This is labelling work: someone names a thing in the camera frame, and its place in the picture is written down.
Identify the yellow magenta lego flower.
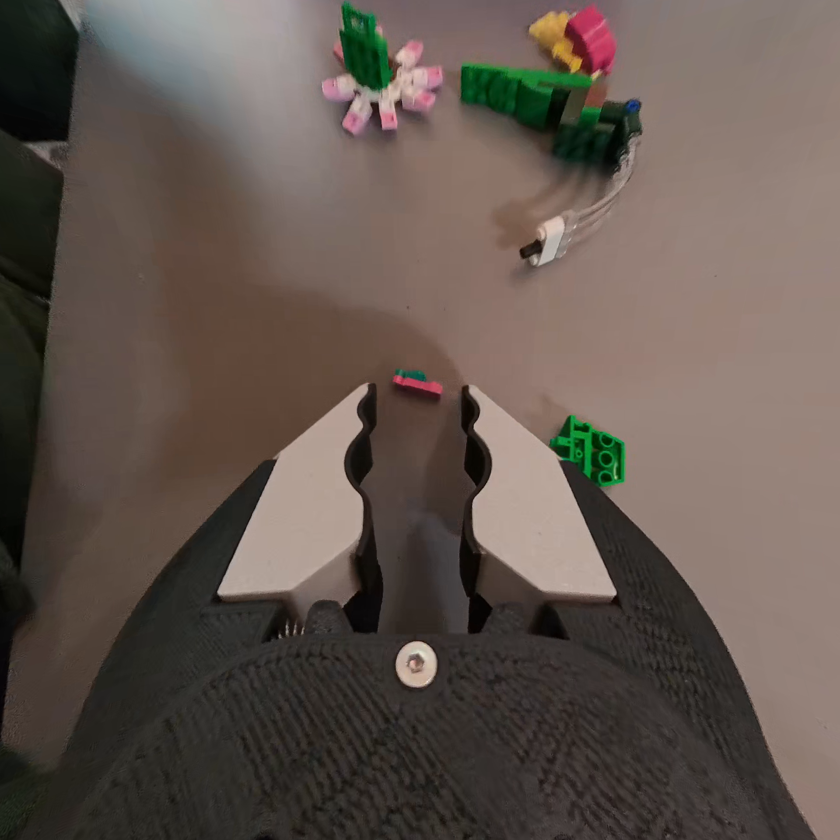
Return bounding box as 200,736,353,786
528,5,618,77

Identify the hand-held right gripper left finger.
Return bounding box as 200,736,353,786
217,383,383,633

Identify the green lego brick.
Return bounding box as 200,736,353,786
549,415,626,488

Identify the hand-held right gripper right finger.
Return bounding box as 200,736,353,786
461,385,618,633

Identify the small red green lego piece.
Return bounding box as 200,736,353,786
392,369,444,400

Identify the green lego stem assembly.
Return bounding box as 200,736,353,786
459,62,644,177

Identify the white cable with plug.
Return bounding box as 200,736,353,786
518,147,634,269

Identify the pink white lego flower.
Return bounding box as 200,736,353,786
321,2,445,137

